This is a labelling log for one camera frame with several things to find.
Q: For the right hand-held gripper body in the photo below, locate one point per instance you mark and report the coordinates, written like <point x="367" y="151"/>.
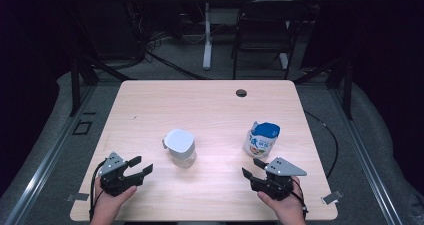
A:
<point x="278" y="183"/>

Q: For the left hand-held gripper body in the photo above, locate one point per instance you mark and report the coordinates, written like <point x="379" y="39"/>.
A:
<point x="113" y="180"/>

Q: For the blue and white pouch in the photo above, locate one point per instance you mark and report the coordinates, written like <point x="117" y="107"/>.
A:
<point x="263" y="138"/>

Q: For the clear jar with white lid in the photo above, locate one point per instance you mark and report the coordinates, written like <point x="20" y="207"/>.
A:
<point x="180" y="141"/>

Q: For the person's left hand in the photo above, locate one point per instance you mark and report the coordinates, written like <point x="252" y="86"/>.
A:
<point x="108" y="205"/>

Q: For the person's right hand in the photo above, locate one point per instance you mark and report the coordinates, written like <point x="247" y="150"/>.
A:
<point x="288" y="208"/>

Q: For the grey tape strip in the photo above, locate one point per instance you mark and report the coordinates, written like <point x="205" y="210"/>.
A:
<point x="78" y="197"/>
<point x="332" y="197"/>

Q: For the white height-adjustable desk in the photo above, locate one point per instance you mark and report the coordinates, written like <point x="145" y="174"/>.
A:
<point x="207" y="35"/>

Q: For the black folding chair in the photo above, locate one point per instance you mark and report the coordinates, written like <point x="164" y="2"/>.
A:
<point x="263" y="11"/>

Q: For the aluminium floor rail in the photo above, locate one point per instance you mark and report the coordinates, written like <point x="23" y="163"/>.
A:
<point x="50" y="158"/>
<point x="366" y="158"/>

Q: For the black metal frame post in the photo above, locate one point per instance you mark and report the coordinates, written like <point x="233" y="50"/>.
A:
<point x="75" y="85"/>
<point x="348" y="91"/>

